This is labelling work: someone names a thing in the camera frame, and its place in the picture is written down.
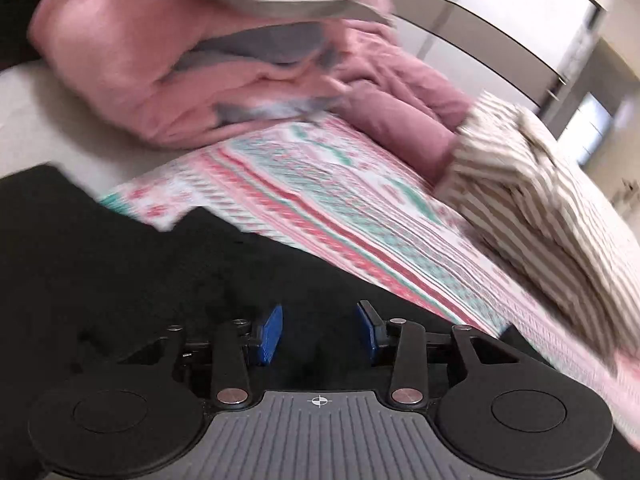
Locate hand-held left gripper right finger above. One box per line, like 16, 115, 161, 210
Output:
356, 301, 527, 409

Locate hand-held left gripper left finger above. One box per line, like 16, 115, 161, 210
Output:
117, 304, 285, 409

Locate black pants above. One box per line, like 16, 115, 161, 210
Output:
80, 207, 523, 396

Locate pink teal patterned blanket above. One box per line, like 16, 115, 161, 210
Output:
97, 112, 640, 451

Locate beige striped folded bedding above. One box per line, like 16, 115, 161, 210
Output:
434, 90, 640, 377

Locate folded black garment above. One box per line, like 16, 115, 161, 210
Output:
0, 162, 201, 411

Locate pink comforter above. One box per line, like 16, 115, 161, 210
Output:
27, 0, 476, 183

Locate grey bed sheet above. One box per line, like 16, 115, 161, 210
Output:
0, 57, 213, 182

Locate bright window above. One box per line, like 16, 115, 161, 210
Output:
556, 92, 617, 167

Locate white wardrobe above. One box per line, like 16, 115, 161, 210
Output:
370, 0, 603, 112

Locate dark cloth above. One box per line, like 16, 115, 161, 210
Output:
0, 0, 51, 72

